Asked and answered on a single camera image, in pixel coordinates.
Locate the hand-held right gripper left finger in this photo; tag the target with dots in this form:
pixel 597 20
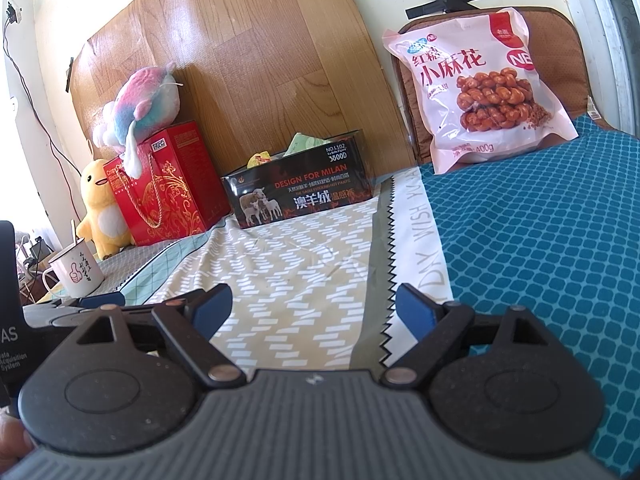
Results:
pixel 212 306

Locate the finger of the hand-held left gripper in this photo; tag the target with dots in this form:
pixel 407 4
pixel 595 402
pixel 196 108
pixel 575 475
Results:
pixel 100 299

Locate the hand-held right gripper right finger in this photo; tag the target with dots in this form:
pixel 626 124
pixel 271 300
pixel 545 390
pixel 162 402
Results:
pixel 417 310

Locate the black box with sheep print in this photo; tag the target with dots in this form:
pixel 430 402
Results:
pixel 300 195

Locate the jelly cup with yellow lid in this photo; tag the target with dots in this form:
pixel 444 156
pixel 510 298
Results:
pixel 260 159

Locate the pale green packet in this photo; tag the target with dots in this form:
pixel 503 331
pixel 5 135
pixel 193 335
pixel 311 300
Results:
pixel 302 142

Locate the person's left hand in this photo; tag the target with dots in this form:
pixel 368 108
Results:
pixel 12 435

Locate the white enamel mug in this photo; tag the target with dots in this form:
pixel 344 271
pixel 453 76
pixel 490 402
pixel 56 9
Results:
pixel 77 270

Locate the black charger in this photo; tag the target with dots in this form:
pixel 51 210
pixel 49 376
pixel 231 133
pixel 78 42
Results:
pixel 35 250

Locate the spoon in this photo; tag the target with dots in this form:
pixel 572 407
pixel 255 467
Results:
pixel 73 235

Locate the yellow plush duck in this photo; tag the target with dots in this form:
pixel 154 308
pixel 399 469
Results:
pixel 102 210

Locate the printed blanket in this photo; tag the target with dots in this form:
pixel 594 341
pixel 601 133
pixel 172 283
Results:
pixel 300 270

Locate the red gift bag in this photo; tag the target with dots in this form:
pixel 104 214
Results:
pixel 180 185

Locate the blue patterned sheet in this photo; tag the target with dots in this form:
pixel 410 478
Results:
pixel 525 235

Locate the pastel plush toy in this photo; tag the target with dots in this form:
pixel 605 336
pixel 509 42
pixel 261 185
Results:
pixel 145 100

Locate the large pink snack bag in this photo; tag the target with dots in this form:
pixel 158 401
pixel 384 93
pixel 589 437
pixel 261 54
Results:
pixel 475 85

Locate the wooden board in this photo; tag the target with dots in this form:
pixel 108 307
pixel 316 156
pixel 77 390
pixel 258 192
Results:
pixel 250 60

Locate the brown seat cushion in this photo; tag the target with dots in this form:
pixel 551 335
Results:
pixel 555 60

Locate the white window frame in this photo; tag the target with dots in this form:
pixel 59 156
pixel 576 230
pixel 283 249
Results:
pixel 615 35

